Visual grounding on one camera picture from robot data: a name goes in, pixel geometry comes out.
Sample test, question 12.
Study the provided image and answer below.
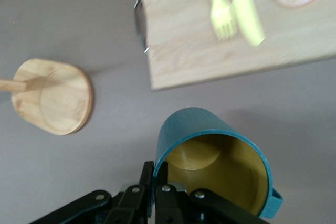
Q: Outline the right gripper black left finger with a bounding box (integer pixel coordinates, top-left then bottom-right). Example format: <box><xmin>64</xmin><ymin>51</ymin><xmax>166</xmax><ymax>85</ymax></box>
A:
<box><xmin>30</xmin><ymin>161</ymin><xmax>155</xmax><ymax>224</ymax></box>

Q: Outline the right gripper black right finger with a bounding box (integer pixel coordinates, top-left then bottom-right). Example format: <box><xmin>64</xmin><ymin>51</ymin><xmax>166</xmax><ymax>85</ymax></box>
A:
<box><xmin>154</xmin><ymin>161</ymin><xmax>271</xmax><ymax>224</ymax></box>

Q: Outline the teal cup with yellow inside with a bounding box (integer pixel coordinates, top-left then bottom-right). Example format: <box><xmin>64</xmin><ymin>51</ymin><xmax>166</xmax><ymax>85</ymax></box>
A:
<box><xmin>153</xmin><ymin>106</ymin><xmax>284</xmax><ymax>220</ymax></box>

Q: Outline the wooden cup rack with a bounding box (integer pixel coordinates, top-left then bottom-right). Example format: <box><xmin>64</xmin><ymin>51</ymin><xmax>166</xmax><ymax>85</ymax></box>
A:
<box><xmin>0</xmin><ymin>58</ymin><xmax>94</xmax><ymax>136</ymax></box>

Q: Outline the brown table mat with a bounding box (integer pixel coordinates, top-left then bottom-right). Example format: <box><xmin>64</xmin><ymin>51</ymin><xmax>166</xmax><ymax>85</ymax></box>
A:
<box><xmin>0</xmin><ymin>0</ymin><xmax>336</xmax><ymax>224</ymax></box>

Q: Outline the bamboo cutting board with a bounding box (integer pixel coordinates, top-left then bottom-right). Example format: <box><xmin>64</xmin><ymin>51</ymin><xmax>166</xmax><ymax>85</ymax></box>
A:
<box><xmin>136</xmin><ymin>0</ymin><xmax>336</xmax><ymax>91</ymax></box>

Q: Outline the yellow plastic fork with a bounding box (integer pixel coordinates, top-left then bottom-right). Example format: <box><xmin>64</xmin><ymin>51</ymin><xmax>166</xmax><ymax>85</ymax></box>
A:
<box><xmin>201</xmin><ymin>0</ymin><xmax>236</xmax><ymax>42</ymax></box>

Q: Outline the yellow plastic knife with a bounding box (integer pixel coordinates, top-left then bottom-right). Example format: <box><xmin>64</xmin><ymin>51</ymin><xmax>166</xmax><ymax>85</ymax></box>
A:
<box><xmin>230</xmin><ymin>0</ymin><xmax>266</xmax><ymax>47</ymax></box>

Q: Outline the metal cutting board handle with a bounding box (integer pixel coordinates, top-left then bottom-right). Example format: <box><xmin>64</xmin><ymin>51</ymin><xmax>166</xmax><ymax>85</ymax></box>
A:
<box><xmin>133</xmin><ymin>0</ymin><xmax>151</xmax><ymax>55</ymax></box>

